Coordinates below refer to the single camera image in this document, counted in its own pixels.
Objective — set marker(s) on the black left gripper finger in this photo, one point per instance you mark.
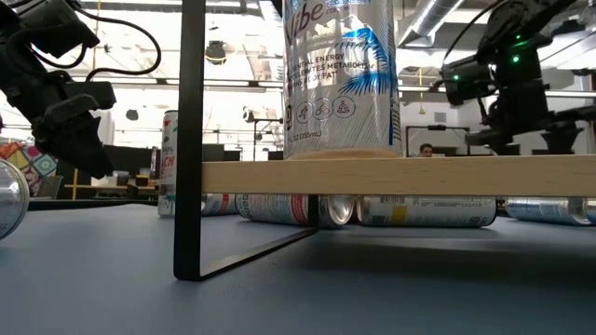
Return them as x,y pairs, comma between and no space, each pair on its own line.
93,95
74,139

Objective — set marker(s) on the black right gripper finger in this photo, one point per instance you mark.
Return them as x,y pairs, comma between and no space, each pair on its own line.
505,146
561,142

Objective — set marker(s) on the silver-blue can with blue tab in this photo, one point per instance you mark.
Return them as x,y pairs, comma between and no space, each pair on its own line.
545,210

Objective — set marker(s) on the blue Red Bull can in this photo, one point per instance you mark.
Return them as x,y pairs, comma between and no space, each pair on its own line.
11,200

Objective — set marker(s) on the white can with yellow patch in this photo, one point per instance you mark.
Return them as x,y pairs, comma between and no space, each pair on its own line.
428,213

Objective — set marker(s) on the silver can with blue palm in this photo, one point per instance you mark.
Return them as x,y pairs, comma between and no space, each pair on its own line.
340,93

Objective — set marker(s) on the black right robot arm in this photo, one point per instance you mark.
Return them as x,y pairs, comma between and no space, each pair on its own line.
526,23

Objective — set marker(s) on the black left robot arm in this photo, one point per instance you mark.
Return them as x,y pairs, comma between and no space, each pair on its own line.
7,23

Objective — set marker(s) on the white peach-print beverage can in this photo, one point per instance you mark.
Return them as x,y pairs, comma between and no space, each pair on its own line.
167,153

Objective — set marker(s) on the silver slim beverage can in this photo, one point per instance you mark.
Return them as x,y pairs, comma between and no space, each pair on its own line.
219,205

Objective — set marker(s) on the white cylindrical tank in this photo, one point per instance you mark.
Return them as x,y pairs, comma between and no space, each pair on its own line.
108,128

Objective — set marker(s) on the colourful patchwork cloth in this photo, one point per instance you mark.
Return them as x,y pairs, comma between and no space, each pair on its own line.
32,165

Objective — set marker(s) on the black partition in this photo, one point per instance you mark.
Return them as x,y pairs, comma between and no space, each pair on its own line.
130,160

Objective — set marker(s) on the person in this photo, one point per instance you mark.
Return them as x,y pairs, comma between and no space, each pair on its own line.
425,150

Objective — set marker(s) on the wooden board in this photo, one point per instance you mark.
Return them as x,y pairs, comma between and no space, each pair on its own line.
396,176

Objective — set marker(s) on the black hanging ceiling lamp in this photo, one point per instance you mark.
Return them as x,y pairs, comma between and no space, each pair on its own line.
215,53

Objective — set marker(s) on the white can with red band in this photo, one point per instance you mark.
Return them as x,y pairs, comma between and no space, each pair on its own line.
274,210

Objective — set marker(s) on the blue table mat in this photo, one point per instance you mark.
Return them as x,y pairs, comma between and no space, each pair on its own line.
326,288

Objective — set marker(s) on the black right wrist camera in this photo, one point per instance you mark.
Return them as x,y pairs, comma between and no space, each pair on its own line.
465,84

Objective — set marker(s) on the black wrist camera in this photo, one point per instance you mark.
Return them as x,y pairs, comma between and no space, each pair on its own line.
56,28
465,84

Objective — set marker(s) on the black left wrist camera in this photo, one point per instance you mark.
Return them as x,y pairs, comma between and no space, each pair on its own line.
56,28

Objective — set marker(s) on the black rectangular frame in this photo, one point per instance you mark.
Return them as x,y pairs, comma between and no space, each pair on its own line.
437,127

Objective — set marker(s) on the silver ventilation duct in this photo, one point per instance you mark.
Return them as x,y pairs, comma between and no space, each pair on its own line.
428,21

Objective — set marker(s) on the black camera on stand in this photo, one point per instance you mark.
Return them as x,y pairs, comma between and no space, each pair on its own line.
247,115

